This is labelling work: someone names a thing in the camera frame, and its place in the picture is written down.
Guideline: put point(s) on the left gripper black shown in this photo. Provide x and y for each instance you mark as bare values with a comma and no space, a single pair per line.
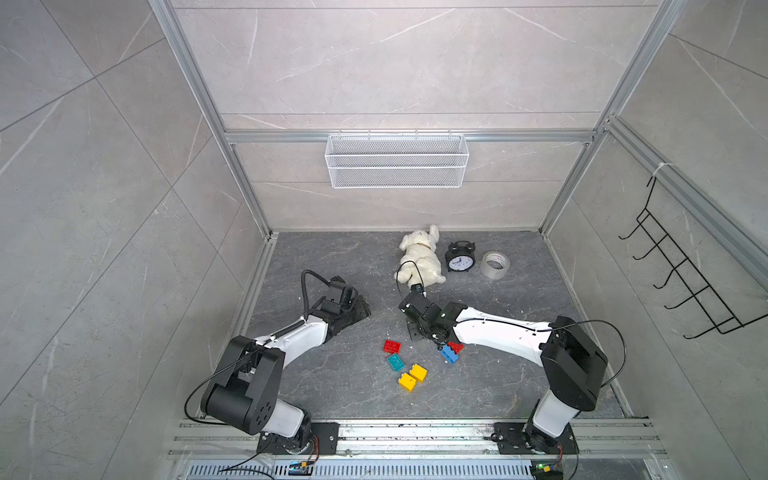
360,306

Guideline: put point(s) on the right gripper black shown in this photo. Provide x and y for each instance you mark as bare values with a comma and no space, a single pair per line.
408,321

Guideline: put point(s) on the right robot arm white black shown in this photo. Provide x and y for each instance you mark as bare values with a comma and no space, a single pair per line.
574,365

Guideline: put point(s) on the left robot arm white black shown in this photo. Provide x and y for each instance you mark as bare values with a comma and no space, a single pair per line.
243,391

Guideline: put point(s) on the long blue lego brick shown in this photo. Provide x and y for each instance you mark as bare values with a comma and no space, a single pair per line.
449,354

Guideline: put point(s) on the long red lego brick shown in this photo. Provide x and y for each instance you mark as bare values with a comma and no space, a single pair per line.
455,348

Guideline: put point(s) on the small red lego brick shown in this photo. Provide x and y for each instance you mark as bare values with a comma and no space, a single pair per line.
391,347

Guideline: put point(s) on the yellow lego brick middle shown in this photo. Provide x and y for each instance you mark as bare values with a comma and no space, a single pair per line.
418,372

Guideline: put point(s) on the yellow lego brick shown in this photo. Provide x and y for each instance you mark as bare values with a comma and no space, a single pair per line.
407,382
418,372

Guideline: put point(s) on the teal lego brick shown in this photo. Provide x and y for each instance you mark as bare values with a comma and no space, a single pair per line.
395,362

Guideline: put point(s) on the yellow lego brick lower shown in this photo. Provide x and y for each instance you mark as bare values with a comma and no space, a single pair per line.
407,382

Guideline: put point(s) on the white plush dog toy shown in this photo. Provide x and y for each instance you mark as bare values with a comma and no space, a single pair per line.
420,264

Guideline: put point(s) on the black alarm clock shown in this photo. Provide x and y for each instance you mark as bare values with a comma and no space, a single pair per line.
460,256

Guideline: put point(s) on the grey tape roll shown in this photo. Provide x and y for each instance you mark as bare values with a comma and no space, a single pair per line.
494,265

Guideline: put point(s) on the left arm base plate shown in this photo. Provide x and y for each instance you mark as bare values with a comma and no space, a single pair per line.
319,438

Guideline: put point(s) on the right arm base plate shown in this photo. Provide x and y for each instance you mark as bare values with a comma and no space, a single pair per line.
516,438

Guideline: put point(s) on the white wire mesh basket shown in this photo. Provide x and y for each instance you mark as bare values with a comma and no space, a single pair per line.
384,161

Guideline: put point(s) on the aluminium mounting rail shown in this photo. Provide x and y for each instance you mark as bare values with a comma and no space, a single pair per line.
624,438

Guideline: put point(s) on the black wire hook rack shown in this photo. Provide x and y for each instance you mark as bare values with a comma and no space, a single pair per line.
719,316

